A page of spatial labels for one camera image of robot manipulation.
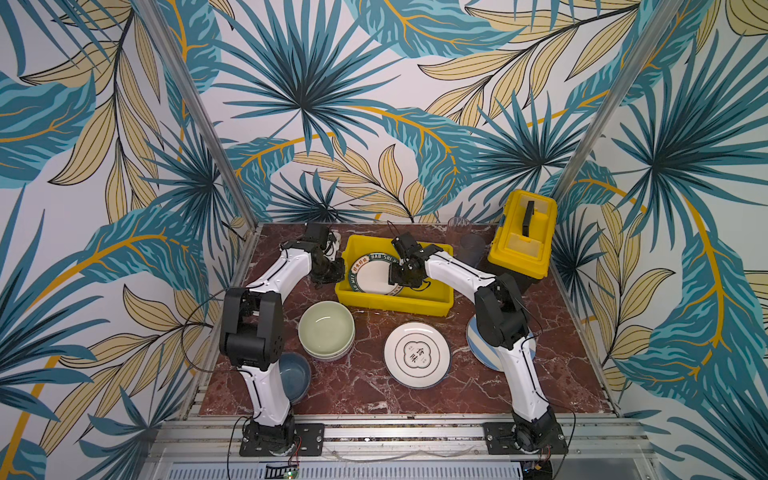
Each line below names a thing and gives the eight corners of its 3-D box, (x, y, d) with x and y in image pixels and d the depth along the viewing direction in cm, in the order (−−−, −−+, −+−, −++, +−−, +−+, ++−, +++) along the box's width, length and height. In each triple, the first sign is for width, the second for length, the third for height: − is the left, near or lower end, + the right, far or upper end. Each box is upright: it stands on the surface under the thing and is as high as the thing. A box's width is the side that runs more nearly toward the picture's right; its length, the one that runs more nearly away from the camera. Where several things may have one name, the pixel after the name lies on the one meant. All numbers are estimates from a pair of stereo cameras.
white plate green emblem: (384, 388, 83) (384, 386, 82) (384, 325, 95) (384, 322, 93) (453, 388, 84) (454, 386, 82) (445, 325, 95) (446, 322, 94)
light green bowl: (302, 366, 87) (293, 352, 78) (310, 317, 96) (303, 300, 87) (352, 366, 87) (349, 352, 78) (356, 317, 96) (353, 300, 88)
